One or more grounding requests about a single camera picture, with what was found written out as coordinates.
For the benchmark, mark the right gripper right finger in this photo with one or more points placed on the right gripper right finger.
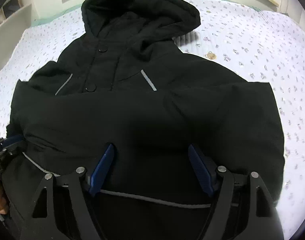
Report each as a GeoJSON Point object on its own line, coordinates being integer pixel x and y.
{"type": "Point", "coordinates": [241, 206]}

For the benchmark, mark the floral white bed quilt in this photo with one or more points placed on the floral white bed quilt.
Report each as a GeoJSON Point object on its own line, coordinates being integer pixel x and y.
{"type": "Point", "coordinates": [258, 45]}

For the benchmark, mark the black hooded jacket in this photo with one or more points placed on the black hooded jacket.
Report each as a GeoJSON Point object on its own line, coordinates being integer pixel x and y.
{"type": "Point", "coordinates": [124, 82]}

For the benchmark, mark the white bookshelf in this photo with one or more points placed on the white bookshelf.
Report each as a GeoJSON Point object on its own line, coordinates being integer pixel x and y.
{"type": "Point", "coordinates": [15, 18]}

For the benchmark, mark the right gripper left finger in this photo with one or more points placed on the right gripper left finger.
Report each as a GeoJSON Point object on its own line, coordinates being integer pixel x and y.
{"type": "Point", "coordinates": [40, 222]}

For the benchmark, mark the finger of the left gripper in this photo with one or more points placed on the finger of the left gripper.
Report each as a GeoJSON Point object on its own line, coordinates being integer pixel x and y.
{"type": "Point", "coordinates": [12, 140]}

